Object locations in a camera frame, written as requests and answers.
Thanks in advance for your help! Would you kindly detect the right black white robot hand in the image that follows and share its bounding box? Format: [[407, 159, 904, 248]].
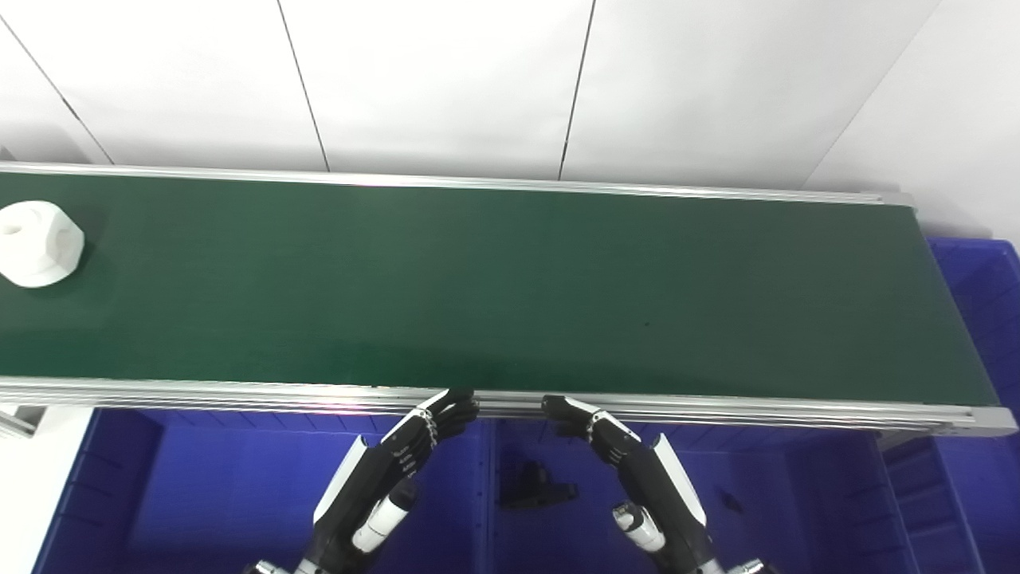
[[541, 394, 720, 573]]

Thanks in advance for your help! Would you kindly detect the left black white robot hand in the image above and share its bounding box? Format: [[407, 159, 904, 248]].
[[303, 388, 481, 574]]

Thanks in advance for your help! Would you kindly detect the white hexagonal plastic part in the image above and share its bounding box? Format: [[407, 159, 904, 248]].
[[0, 200, 85, 289]]

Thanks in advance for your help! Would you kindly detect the green conveyor belt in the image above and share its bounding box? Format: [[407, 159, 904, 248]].
[[0, 171, 1002, 407], [0, 162, 1019, 438]]

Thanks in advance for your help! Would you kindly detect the large black part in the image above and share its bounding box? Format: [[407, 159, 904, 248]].
[[499, 460, 580, 509]]

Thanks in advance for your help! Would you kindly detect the blue plastic bin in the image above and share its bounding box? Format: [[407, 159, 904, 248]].
[[878, 237, 1020, 574], [32, 408, 490, 574], [481, 415, 919, 574]]

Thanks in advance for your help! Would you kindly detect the aluminium conveyor leg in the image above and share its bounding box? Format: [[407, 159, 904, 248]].
[[0, 405, 46, 440]]

